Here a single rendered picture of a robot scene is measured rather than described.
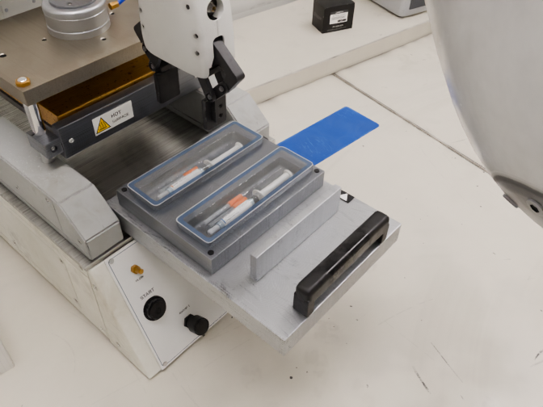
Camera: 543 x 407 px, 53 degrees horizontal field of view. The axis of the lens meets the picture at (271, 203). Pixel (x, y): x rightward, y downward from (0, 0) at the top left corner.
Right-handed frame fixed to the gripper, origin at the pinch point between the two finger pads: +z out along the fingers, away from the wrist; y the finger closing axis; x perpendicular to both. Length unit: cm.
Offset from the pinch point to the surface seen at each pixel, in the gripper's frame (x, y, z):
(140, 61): -5.2, 16.0, 3.3
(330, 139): -44, 8, 34
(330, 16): -75, 32, 25
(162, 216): 9.0, -3.8, 9.5
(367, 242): -2.7, -24.1, 8.5
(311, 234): -2.2, -17.1, 11.9
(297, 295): 7.4, -22.6, 9.3
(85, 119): 7.5, 11.1, 4.0
